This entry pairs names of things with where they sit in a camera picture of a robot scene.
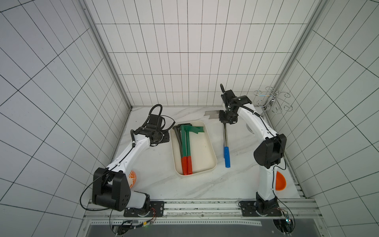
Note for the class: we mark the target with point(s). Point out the chrome cup rack stand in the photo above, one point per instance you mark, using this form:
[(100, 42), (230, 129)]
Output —
[(271, 101)]

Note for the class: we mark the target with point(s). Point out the orange patterned white bowl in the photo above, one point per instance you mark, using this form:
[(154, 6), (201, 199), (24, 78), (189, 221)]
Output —
[(132, 178)]

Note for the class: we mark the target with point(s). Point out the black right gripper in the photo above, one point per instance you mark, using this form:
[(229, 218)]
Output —
[(226, 117)]

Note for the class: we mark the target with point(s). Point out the cream plastic storage box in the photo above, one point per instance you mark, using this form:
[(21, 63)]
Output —
[(203, 156)]

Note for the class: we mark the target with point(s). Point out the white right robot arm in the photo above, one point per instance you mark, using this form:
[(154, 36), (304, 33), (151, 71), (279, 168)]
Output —
[(267, 155)]

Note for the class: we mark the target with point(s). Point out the green hoe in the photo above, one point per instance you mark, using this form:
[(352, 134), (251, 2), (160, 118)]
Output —
[(186, 158), (197, 130)]

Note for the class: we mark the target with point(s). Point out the grey speckled hoe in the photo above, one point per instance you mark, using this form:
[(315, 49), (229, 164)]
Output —
[(178, 132), (181, 149)]

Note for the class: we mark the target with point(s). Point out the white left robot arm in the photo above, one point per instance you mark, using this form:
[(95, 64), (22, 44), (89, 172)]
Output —
[(110, 187)]

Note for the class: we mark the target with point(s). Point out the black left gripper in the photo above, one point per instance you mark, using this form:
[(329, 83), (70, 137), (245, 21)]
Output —
[(166, 138)]

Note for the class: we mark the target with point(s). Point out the orange plastic bowl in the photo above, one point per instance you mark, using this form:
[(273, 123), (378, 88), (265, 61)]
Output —
[(280, 183)]

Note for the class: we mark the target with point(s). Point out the chrome hoe blue handle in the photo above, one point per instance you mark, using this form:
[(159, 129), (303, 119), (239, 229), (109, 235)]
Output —
[(216, 114)]

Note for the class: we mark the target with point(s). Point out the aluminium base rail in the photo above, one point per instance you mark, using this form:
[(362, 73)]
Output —
[(206, 211)]

